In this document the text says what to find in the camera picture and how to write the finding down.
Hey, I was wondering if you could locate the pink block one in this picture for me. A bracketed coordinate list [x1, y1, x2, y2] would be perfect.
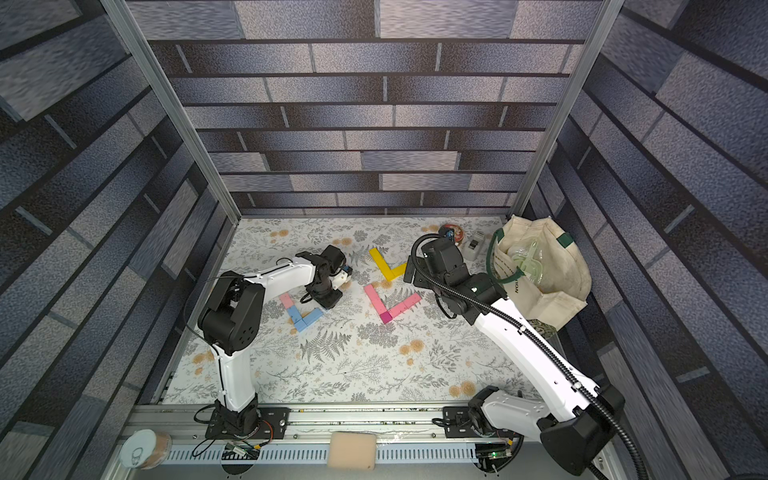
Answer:
[404, 293, 421, 308]

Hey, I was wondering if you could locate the yellow block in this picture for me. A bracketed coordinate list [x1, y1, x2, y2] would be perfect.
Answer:
[369, 248, 388, 268]
[391, 264, 407, 278]
[377, 263, 392, 280]

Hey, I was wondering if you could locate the blue block two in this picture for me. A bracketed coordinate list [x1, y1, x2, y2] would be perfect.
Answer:
[303, 308, 324, 326]

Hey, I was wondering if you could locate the pink block three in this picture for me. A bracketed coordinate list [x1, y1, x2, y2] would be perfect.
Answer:
[371, 298, 388, 316]

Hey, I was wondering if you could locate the pink block five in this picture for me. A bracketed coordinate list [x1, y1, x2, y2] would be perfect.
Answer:
[364, 284, 380, 303]

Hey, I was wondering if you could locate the pink block four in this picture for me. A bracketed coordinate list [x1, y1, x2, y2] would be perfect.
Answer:
[279, 293, 295, 310]

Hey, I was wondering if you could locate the pink block two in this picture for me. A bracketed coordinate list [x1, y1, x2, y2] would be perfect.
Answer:
[388, 301, 409, 318]

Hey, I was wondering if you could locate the blue block three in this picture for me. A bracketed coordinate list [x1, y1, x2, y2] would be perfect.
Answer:
[287, 306, 304, 325]

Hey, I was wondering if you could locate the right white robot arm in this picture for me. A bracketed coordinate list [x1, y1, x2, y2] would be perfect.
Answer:
[404, 258, 649, 479]

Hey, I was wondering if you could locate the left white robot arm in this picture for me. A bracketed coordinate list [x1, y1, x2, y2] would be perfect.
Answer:
[197, 245, 352, 438]

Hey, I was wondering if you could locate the round red lid tin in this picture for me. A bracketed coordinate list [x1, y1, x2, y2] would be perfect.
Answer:
[438, 223, 465, 245]

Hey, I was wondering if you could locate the small white box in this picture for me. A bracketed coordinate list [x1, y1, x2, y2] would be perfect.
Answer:
[463, 231, 486, 261]

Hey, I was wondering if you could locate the floral table mat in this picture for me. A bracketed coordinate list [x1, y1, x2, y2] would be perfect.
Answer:
[161, 214, 565, 404]

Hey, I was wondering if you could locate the cream tote bag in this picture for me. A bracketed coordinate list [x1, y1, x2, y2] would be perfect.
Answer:
[485, 216, 592, 339]

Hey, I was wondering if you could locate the beige sponge pad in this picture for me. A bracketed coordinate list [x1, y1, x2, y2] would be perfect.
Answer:
[327, 432, 377, 471]

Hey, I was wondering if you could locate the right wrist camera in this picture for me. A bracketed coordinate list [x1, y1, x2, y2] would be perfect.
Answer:
[421, 238, 470, 286]

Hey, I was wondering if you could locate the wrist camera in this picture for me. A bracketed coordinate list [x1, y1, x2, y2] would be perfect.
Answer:
[321, 245, 353, 289]
[421, 238, 470, 286]

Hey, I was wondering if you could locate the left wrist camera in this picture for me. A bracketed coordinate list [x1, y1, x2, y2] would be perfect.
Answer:
[321, 245, 353, 289]

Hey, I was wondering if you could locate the aluminium rail base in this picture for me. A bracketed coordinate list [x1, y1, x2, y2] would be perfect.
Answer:
[102, 402, 569, 479]

